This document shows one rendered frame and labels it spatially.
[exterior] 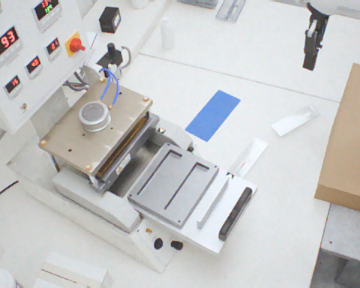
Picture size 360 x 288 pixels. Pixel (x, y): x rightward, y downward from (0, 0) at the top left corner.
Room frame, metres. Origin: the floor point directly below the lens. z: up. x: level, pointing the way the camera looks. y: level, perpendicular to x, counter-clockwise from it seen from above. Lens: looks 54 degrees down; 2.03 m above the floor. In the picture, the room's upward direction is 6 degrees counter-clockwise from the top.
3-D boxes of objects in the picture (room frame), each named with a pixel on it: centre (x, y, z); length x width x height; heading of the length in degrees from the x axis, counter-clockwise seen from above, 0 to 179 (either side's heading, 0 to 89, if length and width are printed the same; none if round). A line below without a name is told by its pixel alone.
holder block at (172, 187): (0.63, 0.03, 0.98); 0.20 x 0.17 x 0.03; 144
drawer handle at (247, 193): (0.52, -0.12, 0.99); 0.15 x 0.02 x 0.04; 144
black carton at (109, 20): (1.54, 0.24, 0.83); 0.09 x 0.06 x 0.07; 161
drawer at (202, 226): (0.60, -0.01, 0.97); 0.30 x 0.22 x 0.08; 54
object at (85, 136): (0.80, 0.23, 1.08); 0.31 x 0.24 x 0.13; 144
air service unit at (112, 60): (1.02, 0.19, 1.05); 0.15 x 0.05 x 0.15; 144
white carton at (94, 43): (1.32, 0.36, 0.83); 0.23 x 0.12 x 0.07; 165
